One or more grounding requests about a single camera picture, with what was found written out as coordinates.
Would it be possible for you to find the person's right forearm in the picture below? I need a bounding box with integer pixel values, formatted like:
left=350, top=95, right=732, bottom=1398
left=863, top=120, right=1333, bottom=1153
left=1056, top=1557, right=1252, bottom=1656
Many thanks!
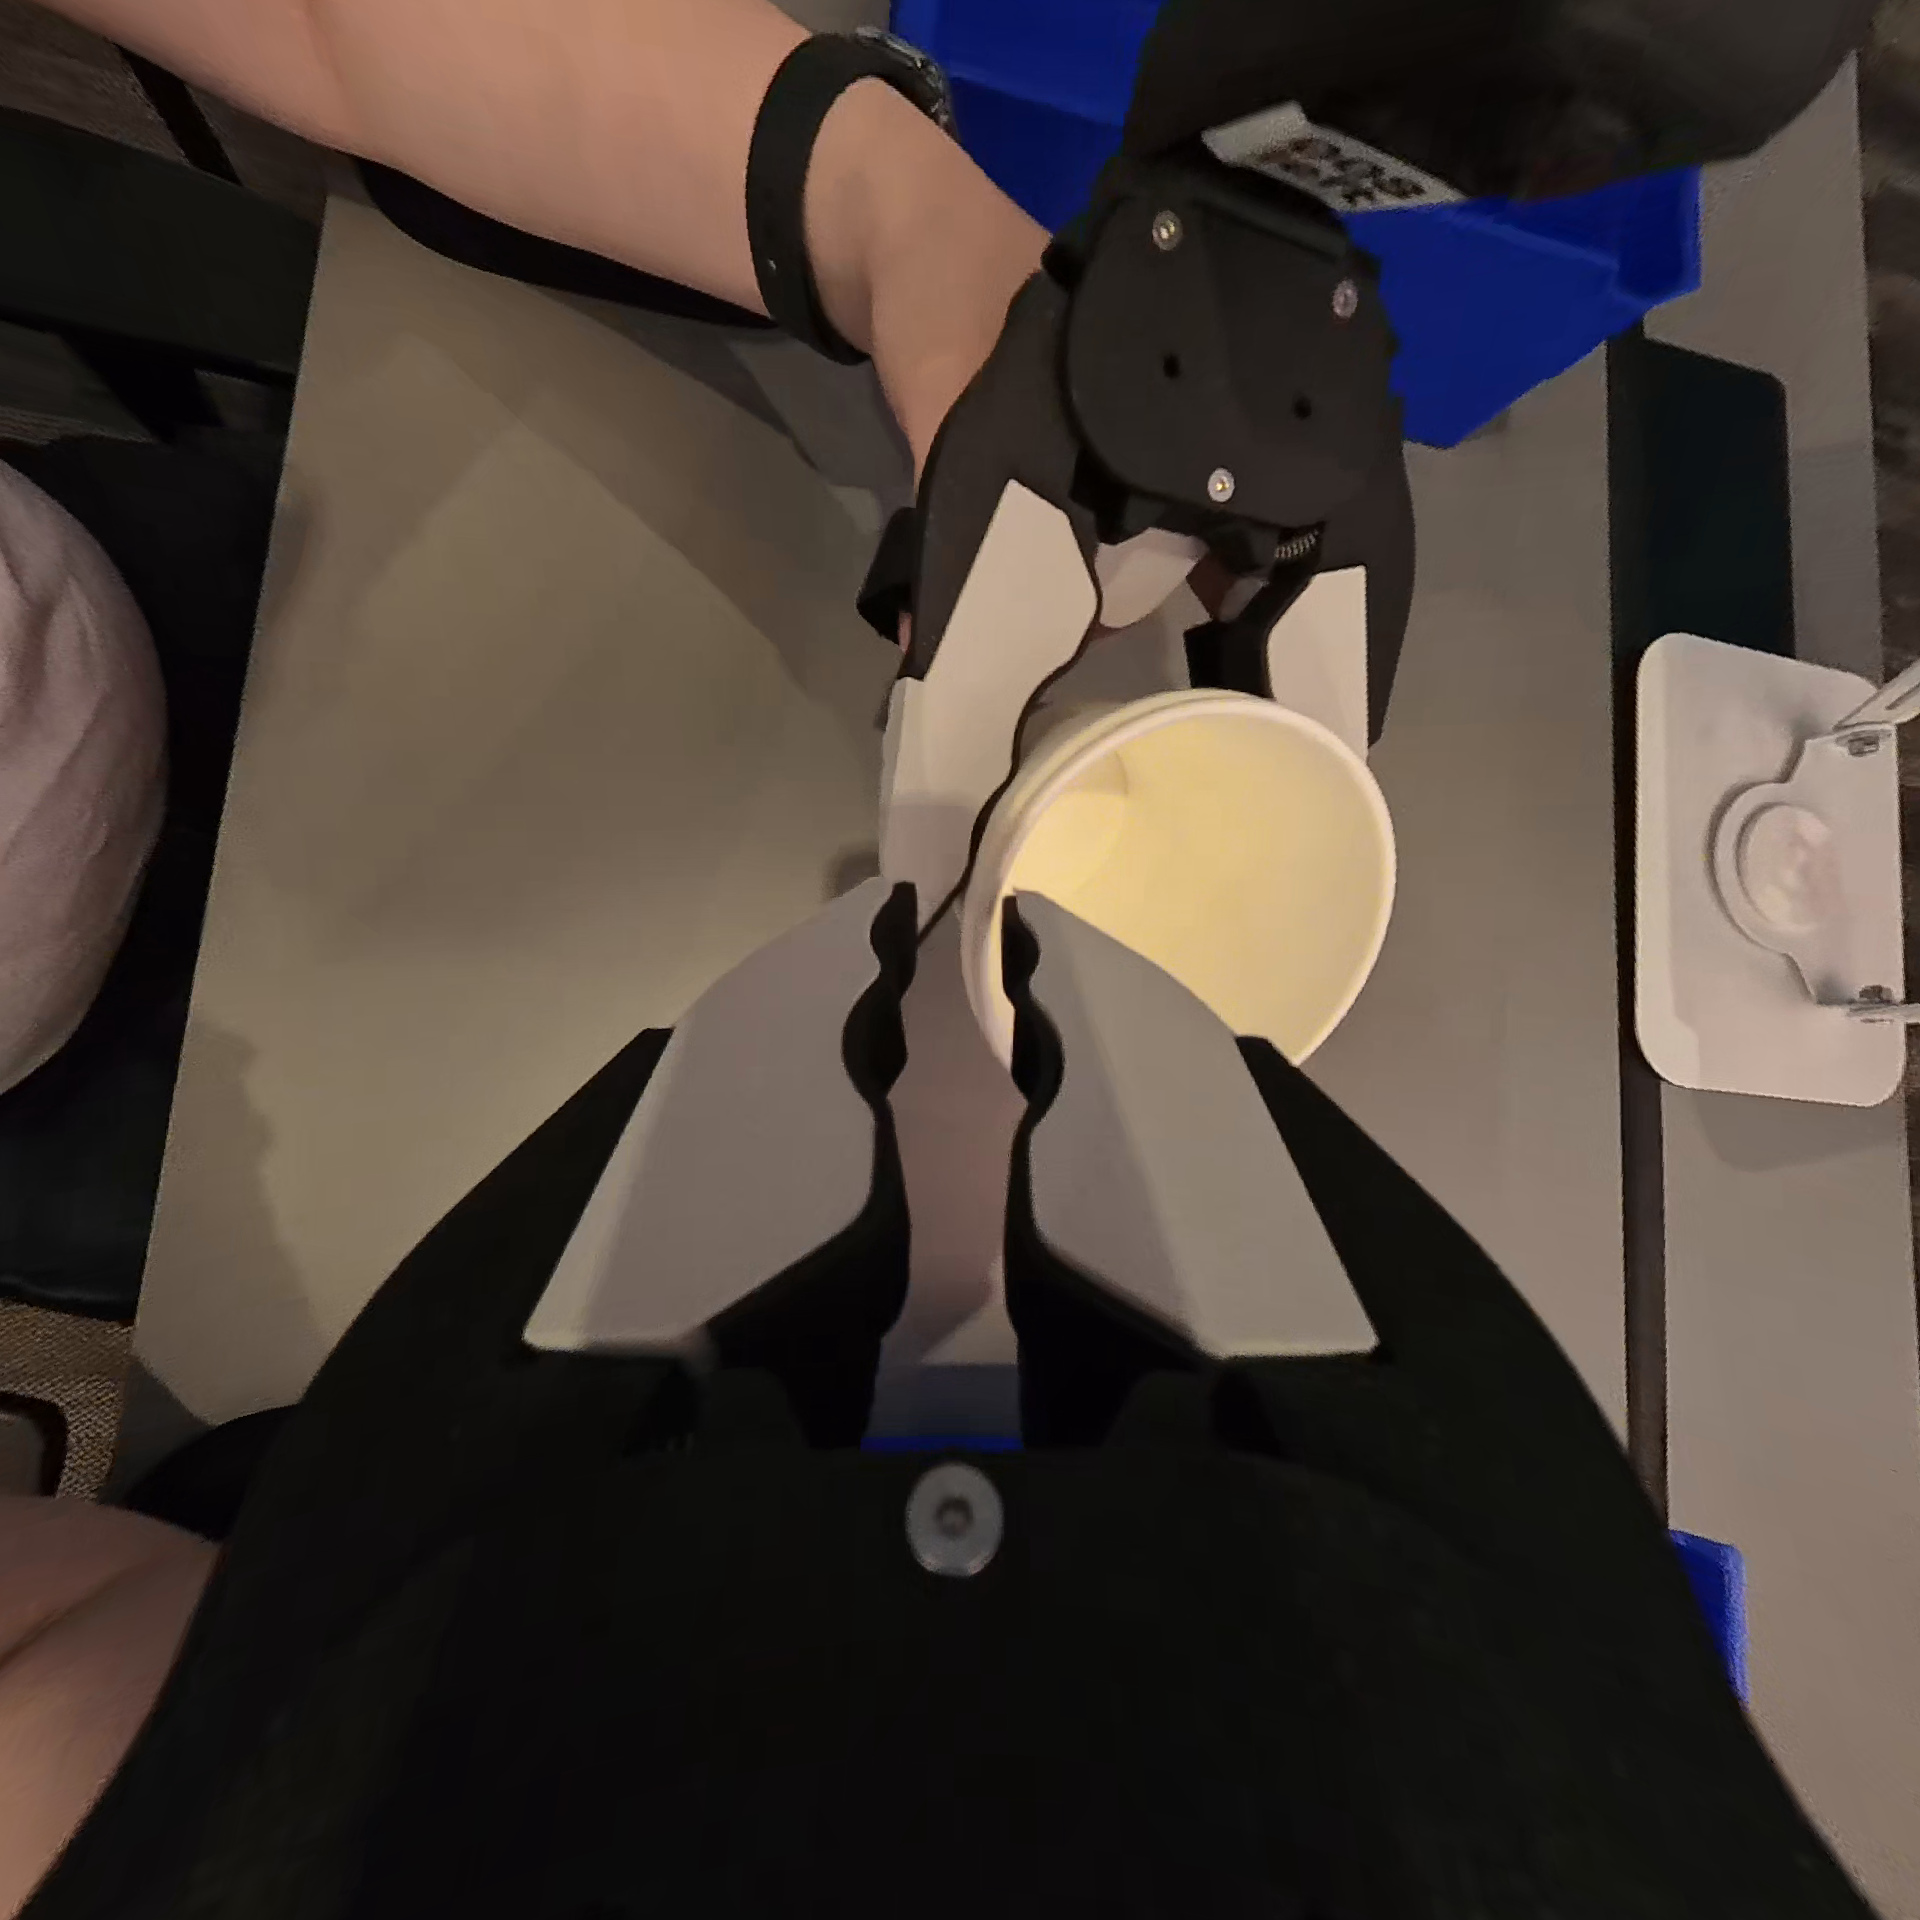
left=0, top=1494, right=227, bottom=1920

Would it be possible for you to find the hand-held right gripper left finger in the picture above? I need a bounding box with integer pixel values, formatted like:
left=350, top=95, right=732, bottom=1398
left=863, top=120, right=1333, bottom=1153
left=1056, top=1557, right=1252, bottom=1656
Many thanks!
left=526, top=877, right=920, bottom=1412

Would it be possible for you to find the person's leg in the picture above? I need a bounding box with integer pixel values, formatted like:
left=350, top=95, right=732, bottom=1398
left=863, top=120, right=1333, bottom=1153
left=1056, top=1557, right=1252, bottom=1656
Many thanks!
left=0, top=449, right=168, bottom=1097

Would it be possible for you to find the black wristband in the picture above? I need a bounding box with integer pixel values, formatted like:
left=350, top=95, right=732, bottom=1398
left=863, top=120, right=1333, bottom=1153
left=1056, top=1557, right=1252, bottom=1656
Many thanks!
left=742, top=32, right=956, bottom=365

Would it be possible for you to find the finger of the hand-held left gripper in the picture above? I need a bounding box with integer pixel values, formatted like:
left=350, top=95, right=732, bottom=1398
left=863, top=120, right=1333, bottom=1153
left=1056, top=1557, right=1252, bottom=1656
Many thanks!
left=1187, top=449, right=1422, bottom=758
left=862, top=295, right=1112, bottom=908

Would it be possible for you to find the white mount plate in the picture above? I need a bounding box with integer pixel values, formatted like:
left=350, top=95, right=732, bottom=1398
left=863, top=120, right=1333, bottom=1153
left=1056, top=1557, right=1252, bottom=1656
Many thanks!
left=1636, top=631, right=1920, bottom=1105

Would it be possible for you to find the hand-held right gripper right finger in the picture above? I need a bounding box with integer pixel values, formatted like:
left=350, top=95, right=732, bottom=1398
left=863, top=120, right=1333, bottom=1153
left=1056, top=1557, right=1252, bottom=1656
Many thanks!
left=1004, top=895, right=1382, bottom=1417

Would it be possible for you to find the white paper cup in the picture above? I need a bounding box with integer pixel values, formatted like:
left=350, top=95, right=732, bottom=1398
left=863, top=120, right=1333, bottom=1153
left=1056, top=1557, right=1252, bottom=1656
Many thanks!
left=957, top=688, right=1401, bottom=1070
left=985, top=705, right=1395, bottom=1059

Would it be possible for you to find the blue plastic bin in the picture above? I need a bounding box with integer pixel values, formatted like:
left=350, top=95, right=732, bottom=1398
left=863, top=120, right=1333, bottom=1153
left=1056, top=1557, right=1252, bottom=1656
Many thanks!
left=1667, top=1531, right=1748, bottom=1702
left=887, top=0, right=1705, bottom=453

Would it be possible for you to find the person's left forearm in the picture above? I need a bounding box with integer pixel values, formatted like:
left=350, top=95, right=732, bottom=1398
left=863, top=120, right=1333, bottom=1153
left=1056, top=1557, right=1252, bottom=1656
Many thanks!
left=45, top=0, right=903, bottom=368

